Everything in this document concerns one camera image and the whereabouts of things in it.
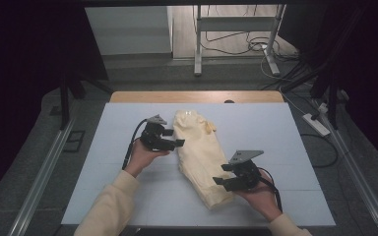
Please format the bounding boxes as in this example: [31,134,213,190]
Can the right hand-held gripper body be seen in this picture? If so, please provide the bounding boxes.
[222,149,265,193]

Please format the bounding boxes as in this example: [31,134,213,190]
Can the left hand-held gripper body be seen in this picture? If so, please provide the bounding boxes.
[140,114,178,152]

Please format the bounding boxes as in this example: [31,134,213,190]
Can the cream baby pants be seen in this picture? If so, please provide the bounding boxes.
[171,109,236,210]

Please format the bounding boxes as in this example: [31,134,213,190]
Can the person's left hand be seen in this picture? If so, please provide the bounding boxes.
[123,137,171,179]

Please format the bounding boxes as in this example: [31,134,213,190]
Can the person's right hand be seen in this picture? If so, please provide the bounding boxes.
[233,170,284,223]

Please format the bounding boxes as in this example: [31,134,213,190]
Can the wooden table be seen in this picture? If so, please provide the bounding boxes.
[109,90,285,104]

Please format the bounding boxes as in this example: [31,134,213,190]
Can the pale blue table mat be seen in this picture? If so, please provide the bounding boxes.
[61,102,337,228]

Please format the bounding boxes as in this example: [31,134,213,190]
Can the white power strip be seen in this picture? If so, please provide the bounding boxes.
[302,112,332,138]

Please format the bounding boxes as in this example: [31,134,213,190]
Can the black metal stand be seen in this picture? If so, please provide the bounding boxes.
[281,48,341,131]
[58,73,114,131]

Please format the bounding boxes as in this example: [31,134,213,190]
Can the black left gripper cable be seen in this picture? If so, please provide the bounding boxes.
[121,118,150,171]

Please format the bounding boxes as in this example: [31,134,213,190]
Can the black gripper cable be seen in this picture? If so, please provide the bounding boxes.
[121,118,150,171]
[257,166,284,214]

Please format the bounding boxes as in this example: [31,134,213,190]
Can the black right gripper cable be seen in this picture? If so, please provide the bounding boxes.
[257,166,284,214]

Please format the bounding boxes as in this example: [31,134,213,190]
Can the black floor cable loop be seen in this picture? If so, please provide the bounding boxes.
[299,132,340,169]

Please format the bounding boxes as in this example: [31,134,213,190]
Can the aluminium floor rail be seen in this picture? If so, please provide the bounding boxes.
[317,106,378,236]
[8,118,76,236]

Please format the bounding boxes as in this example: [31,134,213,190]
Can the tangle of floor cables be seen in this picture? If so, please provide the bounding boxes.
[192,3,304,91]

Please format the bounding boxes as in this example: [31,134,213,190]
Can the white metal stand frame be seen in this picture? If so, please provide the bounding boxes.
[193,3,287,78]

